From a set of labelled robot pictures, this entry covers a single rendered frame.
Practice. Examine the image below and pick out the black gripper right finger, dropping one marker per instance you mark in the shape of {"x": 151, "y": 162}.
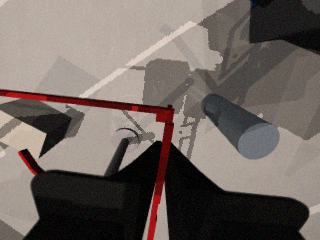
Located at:
{"x": 195, "y": 203}

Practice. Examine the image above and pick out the dark grey cylinder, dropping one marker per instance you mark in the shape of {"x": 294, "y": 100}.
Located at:
{"x": 250, "y": 135}

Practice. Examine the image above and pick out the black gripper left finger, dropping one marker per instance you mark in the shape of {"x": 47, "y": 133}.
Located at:
{"x": 124, "y": 197}

